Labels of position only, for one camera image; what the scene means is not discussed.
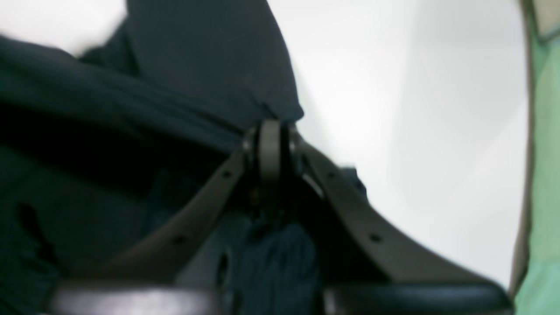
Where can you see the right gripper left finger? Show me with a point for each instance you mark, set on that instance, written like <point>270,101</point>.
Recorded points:
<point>191,265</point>

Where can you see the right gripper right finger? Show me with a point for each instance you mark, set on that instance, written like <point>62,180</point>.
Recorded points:
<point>368,266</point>

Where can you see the dark navy long-sleeve T-shirt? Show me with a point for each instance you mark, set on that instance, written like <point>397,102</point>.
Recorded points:
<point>99,150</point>

